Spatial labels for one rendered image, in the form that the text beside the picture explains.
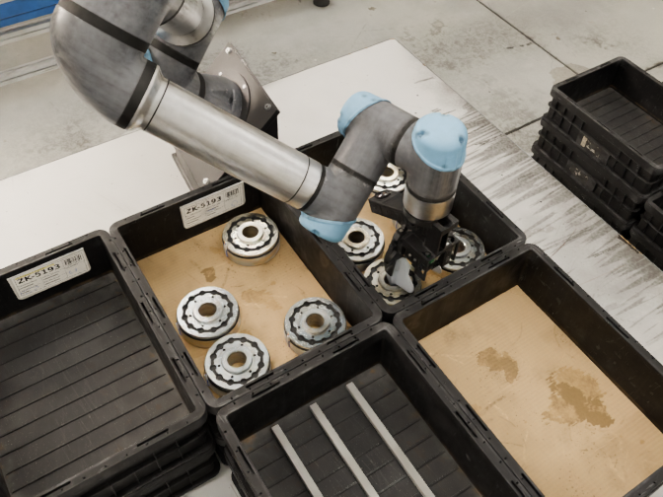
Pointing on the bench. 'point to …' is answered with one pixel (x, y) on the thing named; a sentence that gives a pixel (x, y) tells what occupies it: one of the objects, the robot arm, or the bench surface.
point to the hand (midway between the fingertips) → (404, 274)
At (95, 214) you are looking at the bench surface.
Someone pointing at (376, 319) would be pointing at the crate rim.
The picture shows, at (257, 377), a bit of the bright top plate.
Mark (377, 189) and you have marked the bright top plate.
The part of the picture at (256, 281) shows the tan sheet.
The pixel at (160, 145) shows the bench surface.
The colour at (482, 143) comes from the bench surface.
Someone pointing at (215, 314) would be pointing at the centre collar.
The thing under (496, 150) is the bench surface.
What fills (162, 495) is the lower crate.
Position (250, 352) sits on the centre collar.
